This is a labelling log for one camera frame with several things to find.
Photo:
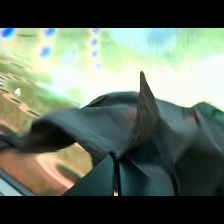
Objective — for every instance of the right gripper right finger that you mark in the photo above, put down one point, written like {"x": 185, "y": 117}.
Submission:
{"x": 140, "y": 181}

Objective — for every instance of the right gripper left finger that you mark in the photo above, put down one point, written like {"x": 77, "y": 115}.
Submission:
{"x": 98, "y": 181}

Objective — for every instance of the black garment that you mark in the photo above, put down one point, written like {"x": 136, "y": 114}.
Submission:
{"x": 166, "y": 140}

